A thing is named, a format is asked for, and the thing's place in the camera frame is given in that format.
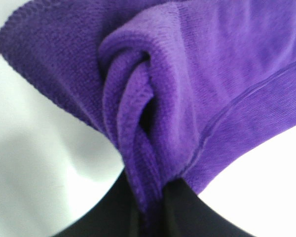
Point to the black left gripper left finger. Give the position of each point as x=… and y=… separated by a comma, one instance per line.
x=115, y=215

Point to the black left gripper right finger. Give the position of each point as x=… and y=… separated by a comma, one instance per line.
x=184, y=214

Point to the purple towel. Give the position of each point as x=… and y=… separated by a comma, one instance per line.
x=182, y=88

